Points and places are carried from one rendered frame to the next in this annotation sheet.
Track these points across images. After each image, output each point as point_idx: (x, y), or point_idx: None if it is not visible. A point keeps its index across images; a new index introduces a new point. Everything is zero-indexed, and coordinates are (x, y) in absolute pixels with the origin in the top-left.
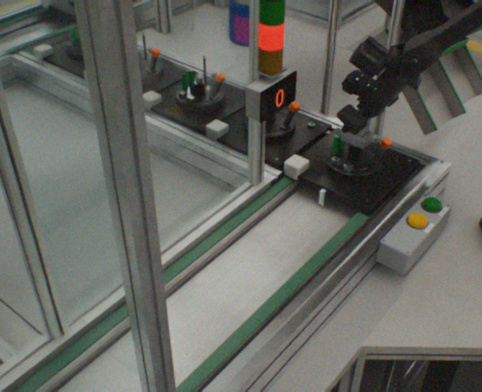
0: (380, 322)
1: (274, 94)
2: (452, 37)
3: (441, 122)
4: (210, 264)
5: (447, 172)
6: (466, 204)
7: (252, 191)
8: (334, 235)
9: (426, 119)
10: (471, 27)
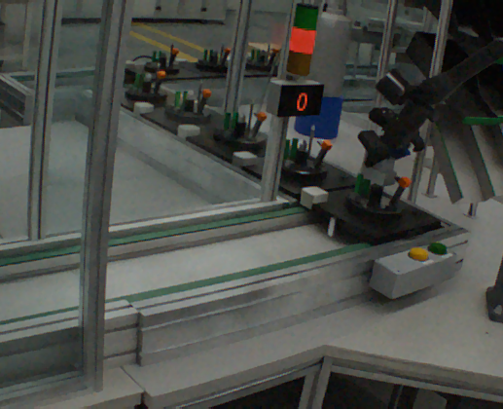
0: (354, 333)
1: (297, 94)
2: (462, 74)
3: (471, 199)
4: (194, 247)
5: (465, 240)
6: (481, 278)
7: (260, 204)
8: (331, 250)
9: (454, 186)
10: (477, 66)
